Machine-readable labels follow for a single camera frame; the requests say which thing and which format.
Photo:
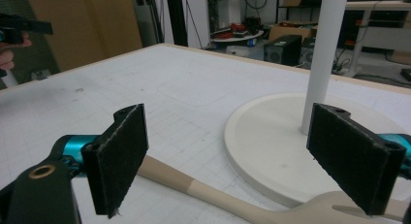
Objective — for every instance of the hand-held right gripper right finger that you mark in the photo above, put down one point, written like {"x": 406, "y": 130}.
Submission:
{"x": 349, "y": 156}

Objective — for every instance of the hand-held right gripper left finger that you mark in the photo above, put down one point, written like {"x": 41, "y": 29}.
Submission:
{"x": 118, "y": 159}

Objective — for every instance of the wooden salad fork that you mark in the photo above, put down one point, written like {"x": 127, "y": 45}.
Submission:
{"x": 223, "y": 198}

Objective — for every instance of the brown cardboard sheet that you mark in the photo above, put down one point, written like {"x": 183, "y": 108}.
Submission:
{"x": 87, "y": 26}

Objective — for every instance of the white stand with round base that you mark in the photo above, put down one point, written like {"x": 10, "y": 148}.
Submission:
{"x": 274, "y": 146}

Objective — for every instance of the black computer tower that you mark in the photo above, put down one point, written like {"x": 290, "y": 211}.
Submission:
{"x": 282, "y": 51}

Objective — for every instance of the brown cardboard box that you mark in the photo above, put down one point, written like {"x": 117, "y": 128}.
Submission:
{"x": 290, "y": 30}

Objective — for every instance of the white desk with wooden top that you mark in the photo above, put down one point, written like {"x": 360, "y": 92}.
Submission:
{"x": 378, "y": 10}

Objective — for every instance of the round white side table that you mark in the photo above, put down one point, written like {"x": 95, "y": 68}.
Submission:
{"x": 240, "y": 38}

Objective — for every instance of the black metal post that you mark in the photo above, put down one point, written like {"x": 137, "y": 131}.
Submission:
{"x": 177, "y": 17}

